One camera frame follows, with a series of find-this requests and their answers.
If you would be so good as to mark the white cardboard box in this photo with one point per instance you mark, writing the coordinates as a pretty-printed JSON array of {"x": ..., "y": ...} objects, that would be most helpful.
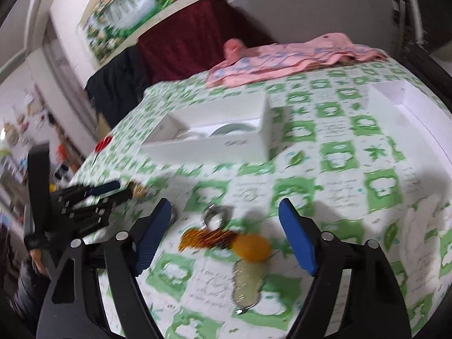
[{"x": 212, "y": 148}]

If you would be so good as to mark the dark navy cloth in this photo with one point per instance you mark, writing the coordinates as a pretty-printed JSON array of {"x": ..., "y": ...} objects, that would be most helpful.
[{"x": 113, "y": 84}]

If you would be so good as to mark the cluttered household goods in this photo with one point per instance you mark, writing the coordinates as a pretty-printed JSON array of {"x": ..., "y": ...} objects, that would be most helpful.
[{"x": 24, "y": 130}]

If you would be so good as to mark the green checkered bedsheet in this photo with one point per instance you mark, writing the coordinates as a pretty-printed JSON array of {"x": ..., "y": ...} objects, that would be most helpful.
[{"x": 339, "y": 190}]

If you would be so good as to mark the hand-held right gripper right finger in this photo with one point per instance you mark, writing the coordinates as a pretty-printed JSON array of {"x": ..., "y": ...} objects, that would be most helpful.
[{"x": 298, "y": 242}]

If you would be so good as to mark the landscape wall poster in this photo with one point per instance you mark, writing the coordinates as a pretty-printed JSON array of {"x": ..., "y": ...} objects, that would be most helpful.
[{"x": 130, "y": 7}]

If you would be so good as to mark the orange pompom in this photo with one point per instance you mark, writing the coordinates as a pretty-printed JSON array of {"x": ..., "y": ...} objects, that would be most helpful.
[{"x": 254, "y": 248}]

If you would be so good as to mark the pink floral cloth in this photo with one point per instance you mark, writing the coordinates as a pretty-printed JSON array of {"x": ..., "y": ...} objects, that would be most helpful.
[{"x": 282, "y": 60}]

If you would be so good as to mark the white box lid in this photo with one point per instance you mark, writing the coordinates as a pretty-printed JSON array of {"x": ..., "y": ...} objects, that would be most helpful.
[{"x": 399, "y": 95}]

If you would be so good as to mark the person's left hand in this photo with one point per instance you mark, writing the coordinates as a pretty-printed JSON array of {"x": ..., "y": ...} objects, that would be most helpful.
[{"x": 39, "y": 261}]

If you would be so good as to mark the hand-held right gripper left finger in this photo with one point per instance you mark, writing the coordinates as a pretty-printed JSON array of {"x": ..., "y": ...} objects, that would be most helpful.
[{"x": 152, "y": 242}]

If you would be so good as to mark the dark red cloth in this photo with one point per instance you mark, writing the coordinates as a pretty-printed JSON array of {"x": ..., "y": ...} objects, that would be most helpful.
[{"x": 183, "y": 42}]

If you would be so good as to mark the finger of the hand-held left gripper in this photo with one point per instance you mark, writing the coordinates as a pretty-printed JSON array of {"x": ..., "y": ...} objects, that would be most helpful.
[
  {"x": 106, "y": 201},
  {"x": 102, "y": 188}
]

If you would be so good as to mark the metal bed frame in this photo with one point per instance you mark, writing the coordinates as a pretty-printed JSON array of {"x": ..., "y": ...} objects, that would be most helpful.
[{"x": 406, "y": 21}]

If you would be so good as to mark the small red object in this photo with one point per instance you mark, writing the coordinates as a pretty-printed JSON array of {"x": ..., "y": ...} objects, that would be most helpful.
[{"x": 103, "y": 143}]

